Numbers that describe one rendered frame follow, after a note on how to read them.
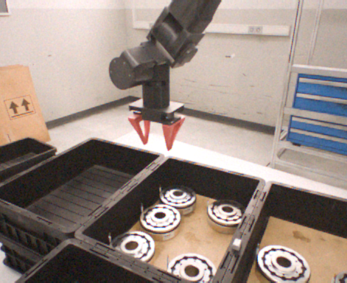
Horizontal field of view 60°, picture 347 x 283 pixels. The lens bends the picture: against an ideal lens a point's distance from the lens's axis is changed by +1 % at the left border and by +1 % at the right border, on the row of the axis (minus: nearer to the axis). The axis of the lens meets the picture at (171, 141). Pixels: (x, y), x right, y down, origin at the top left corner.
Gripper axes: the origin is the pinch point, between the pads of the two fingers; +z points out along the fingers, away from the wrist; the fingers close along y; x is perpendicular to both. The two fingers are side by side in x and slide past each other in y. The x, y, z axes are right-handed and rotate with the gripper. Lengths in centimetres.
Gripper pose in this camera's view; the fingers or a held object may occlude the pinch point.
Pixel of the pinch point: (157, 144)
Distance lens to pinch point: 66.1
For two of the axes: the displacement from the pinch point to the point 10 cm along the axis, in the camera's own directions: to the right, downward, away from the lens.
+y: 8.7, 2.1, -4.5
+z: 0.0, 9.1, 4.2
